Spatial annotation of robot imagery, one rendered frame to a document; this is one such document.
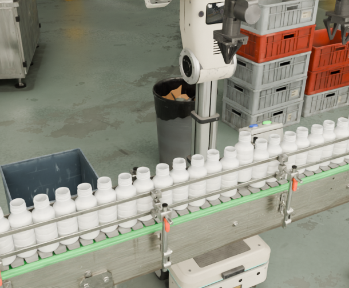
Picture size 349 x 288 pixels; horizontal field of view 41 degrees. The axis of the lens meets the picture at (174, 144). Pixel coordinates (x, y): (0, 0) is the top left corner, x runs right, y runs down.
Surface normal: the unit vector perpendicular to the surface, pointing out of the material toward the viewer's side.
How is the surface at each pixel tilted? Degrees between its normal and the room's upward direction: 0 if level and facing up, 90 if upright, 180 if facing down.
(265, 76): 90
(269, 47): 90
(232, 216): 90
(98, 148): 0
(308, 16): 90
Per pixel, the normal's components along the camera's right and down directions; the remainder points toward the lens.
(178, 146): -0.21, 0.54
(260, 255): 0.24, -0.52
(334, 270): 0.01, -0.87
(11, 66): 0.15, 0.48
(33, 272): 0.45, 0.45
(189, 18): -0.89, 0.22
